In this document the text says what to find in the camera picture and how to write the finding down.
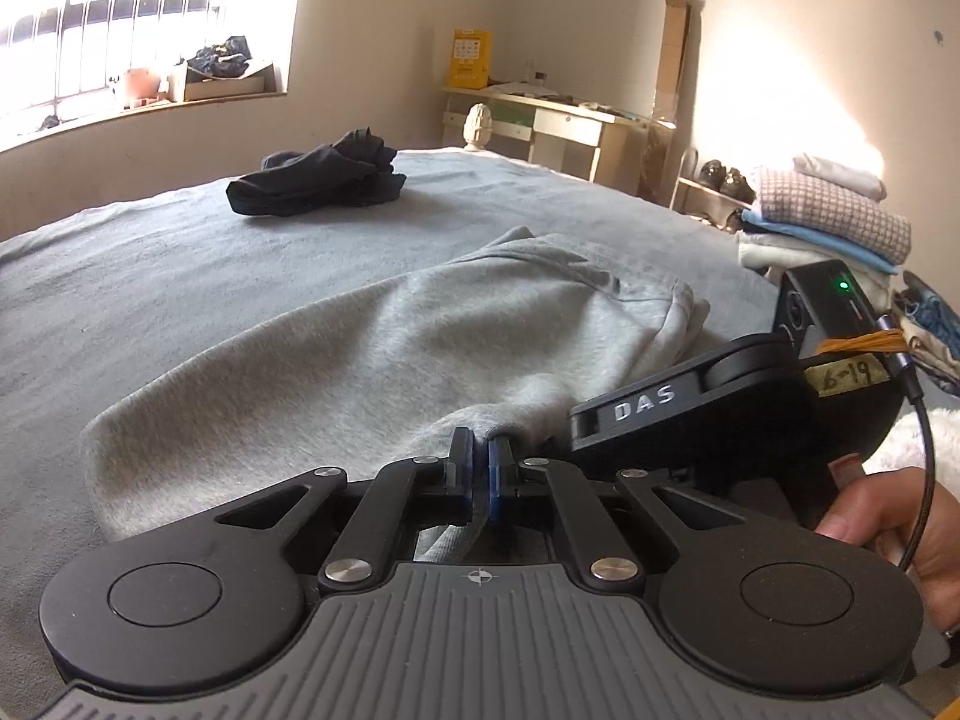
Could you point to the yellow box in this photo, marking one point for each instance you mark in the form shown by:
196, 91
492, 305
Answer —
469, 60

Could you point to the window with metal grille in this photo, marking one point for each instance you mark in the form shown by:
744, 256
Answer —
112, 30

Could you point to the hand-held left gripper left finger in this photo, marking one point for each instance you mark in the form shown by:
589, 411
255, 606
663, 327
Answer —
466, 465

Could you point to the cardboard box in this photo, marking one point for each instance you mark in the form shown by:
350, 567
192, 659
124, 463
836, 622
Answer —
225, 88

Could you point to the cardboard plank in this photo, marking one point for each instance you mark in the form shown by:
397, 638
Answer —
673, 52

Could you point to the terracotta pot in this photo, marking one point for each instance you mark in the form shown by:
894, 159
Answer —
141, 84

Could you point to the brown checked folded towel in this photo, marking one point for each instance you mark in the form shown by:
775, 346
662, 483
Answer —
832, 217

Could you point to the row of shoes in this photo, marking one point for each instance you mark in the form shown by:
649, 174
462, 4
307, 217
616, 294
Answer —
731, 181

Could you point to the person's right hand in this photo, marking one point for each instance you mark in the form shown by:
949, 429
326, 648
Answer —
885, 510

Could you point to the light blue folded cloth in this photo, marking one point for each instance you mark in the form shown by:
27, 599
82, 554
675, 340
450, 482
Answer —
817, 247

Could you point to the cream carved bedpost finial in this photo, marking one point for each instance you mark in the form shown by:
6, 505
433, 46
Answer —
478, 127

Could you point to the white folded cloth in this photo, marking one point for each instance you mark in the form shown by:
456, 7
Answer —
840, 176

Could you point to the grey bed blanket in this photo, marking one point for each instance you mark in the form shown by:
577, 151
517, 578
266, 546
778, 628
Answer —
187, 277

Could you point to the white fluffy blanket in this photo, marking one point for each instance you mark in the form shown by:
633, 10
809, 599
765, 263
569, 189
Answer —
922, 450

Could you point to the cream desk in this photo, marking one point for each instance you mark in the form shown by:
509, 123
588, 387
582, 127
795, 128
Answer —
570, 131

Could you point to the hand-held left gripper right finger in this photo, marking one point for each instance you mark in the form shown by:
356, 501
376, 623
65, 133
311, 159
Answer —
495, 480

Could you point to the dark navy garment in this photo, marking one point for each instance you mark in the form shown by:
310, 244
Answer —
315, 180

